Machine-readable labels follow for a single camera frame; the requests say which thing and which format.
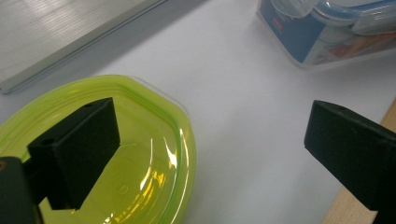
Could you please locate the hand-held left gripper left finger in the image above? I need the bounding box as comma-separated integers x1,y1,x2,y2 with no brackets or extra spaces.
27,97,121,211

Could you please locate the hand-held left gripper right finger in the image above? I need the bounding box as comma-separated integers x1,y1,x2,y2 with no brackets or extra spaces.
304,99,396,224

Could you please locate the green lidded plastic container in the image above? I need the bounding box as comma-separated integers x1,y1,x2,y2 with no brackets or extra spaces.
0,74,197,224

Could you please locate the aluminium bar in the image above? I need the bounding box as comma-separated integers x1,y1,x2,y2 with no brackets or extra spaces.
0,0,169,95

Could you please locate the clear container with blue lid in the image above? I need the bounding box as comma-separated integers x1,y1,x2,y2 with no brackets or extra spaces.
256,0,396,71

